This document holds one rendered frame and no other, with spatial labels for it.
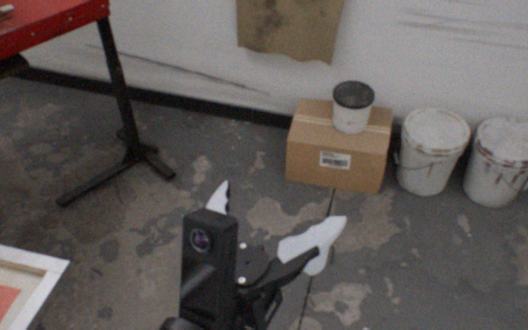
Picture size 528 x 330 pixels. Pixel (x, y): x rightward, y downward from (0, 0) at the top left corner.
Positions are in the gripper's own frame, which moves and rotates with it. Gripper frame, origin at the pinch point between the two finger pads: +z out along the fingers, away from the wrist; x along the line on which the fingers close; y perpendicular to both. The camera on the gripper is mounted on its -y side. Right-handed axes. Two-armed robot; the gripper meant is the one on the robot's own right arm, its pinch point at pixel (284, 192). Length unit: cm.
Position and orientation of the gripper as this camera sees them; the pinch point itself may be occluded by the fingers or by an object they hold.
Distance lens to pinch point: 60.4
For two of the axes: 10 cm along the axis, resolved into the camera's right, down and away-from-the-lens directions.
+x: 8.7, 2.5, -4.2
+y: 1.2, 7.3, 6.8
